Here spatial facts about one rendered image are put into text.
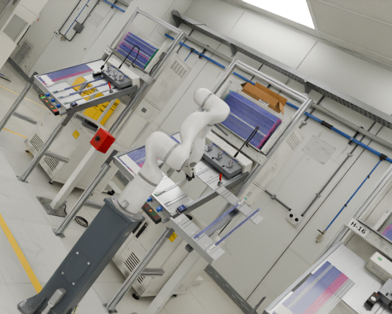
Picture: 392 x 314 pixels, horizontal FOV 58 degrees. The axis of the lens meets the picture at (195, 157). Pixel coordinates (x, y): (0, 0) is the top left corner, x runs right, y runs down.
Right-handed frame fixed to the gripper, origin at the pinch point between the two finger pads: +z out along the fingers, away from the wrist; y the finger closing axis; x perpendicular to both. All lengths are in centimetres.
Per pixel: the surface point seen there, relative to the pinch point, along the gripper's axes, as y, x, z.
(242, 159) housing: -12.8, -39.5, -0.3
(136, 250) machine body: 5, 50, 47
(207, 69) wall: 191, -188, 80
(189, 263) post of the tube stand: -44, 37, 13
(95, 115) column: 294, -51, 147
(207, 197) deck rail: -21.1, 1.8, 0.9
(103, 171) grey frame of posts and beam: 49, 40, 3
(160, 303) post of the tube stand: -45, 62, 31
